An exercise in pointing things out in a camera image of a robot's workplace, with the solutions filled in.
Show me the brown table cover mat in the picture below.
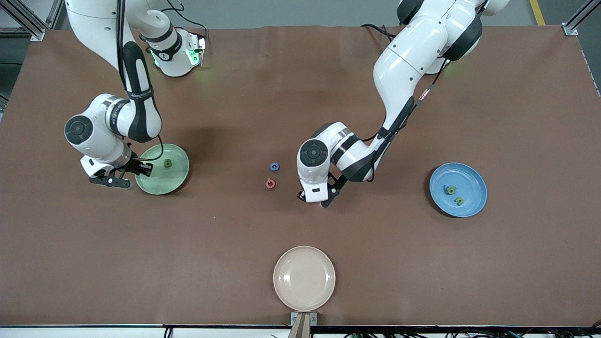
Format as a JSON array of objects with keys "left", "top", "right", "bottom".
[{"left": 0, "top": 24, "right": 601, "bottom": 327}]

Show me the beige plate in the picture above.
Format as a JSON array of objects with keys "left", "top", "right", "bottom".
[{"left": 273, "top": 246, "right": 337, "bottom": 312}]

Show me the aluminium frame profile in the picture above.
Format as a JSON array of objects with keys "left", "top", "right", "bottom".
[
  {"left": 0, "top": 0, "right": 65, "bottom": 43},
  {"left": 562, "top": 0, "right": 601, "bottom": 36}
]

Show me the blue plate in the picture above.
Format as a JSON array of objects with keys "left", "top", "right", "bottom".
[{"left": 429, "top": 162, "right": 488, "bottom": 218}]

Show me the light green plate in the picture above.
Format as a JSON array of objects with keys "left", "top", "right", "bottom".
[{"left": 134, "top": 143, "right": 190, "bottom": 196}]

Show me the black right base cable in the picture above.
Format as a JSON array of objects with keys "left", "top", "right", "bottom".
[{"left": 162, "top": 0, "right": 209, "bottom": 45}]

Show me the black base cable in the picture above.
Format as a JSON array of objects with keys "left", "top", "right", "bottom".
[
  {"left": 162, "top": 0, "right": 209, "bottom": 45},
  {"left": 361, "top": 23, "right": 393, "bottom": 39}
]

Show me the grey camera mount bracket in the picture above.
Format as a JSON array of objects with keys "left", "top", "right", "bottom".
[{"left": 290, "top": 312, "right": 318, "bottom": 338}]

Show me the black left base cable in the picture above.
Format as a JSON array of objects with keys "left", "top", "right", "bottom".
[{"left": 361, "top": 23, "right": 393, "bottom": 39}]

